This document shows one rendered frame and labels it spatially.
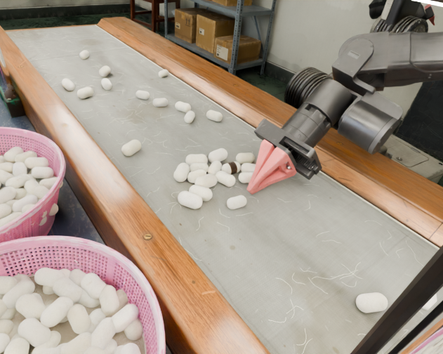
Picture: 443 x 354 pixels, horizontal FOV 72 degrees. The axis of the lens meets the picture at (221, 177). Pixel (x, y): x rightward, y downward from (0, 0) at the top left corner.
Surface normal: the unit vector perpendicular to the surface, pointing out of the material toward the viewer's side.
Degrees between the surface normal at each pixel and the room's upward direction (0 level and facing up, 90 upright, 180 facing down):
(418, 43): 39
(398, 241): 0
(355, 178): 45
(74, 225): 0
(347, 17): 90
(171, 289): 0
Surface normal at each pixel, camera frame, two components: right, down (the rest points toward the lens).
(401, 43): -0.38, -0.27
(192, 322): 0.09, -0.77
